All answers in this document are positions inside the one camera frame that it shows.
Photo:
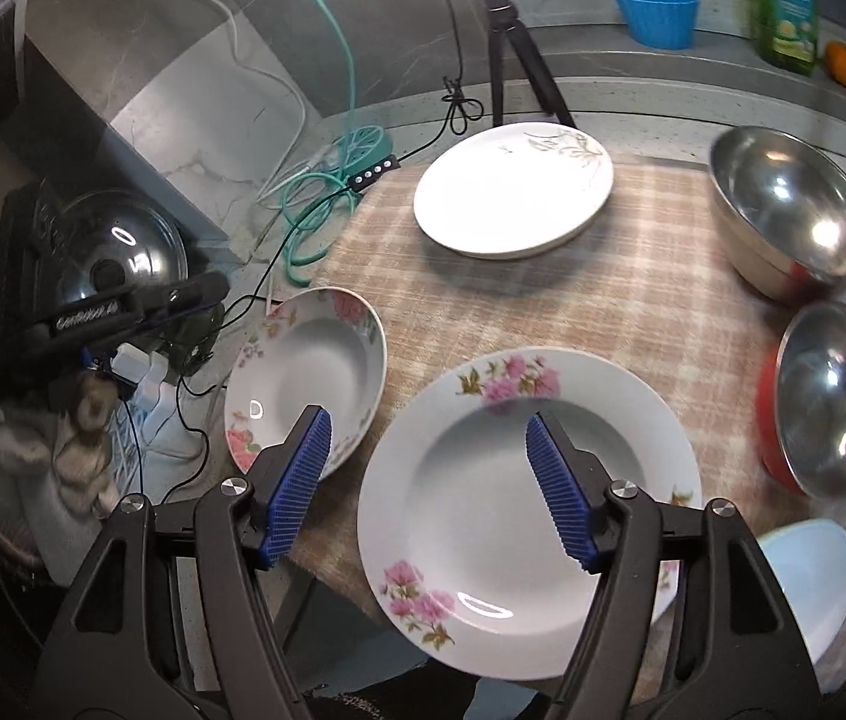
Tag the pink flower floral plate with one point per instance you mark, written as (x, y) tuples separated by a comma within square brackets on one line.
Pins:
[(454, 535)]

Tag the blue ribbed cup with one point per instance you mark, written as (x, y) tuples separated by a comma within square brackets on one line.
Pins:
[(661, 24)]

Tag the red rose floral plate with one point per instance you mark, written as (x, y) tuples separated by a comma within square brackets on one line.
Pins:
[(327, 347)]

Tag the teal round power strip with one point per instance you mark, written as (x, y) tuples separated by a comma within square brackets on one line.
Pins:
[(357, 151)]

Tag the red steel small bowl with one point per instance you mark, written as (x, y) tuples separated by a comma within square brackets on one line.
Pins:
[(800, 407)]

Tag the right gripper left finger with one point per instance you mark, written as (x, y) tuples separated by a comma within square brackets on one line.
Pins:
[(117, 648)]

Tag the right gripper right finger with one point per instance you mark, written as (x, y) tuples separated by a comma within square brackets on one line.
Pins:
[(735, 650)]

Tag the light blue ceramic bowl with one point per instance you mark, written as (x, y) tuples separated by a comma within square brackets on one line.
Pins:
[(809, 561)]

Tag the white plate gold leaves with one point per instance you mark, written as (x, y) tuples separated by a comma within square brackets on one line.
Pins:
[(514, 191)]

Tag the beige plaid cloth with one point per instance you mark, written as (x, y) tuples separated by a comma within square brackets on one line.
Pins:
[(645, 285)]

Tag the left gloved hand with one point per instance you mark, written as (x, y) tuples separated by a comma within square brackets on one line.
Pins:
[(56, 483)]

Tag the black inline light remote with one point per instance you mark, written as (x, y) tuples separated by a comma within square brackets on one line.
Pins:
[(360, 181)]

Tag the large steel bowl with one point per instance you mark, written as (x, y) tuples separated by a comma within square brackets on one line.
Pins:
[(779, 207)]

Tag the orange fruit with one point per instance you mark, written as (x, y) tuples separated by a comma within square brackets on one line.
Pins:
[(834, 61)]

